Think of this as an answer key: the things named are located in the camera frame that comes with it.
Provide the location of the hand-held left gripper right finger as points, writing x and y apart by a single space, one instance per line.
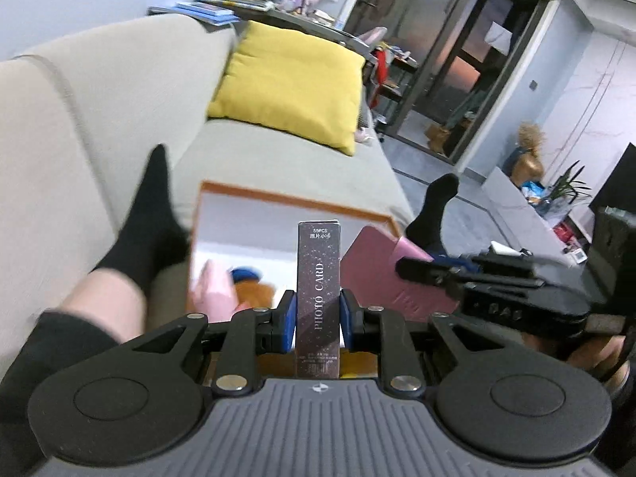
347 320

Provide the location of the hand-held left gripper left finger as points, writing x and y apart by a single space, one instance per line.
287 320

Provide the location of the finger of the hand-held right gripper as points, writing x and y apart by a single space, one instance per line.
417 268
507 264

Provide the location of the pink notebook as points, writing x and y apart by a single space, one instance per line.
387 278

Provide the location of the dark card box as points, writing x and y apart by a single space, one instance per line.
318 298

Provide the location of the orange cardboard box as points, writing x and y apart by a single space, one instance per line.
258 228

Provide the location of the grey low cabinet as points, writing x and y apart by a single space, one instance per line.
512 208

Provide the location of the blue packet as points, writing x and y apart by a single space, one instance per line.
534 193

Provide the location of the green potted plant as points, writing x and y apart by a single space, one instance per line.
569 186

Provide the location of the golden brown figurine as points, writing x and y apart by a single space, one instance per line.
527 164

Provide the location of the black television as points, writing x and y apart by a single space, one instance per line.
618 179

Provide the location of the dark glass door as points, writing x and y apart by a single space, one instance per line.
447 59

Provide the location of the yellow cushion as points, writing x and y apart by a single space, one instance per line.
288 84

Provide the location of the dark table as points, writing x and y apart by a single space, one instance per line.
308 22

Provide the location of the beige sofa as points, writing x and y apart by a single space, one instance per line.
74 134

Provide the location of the wall switch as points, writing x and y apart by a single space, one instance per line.
534 85

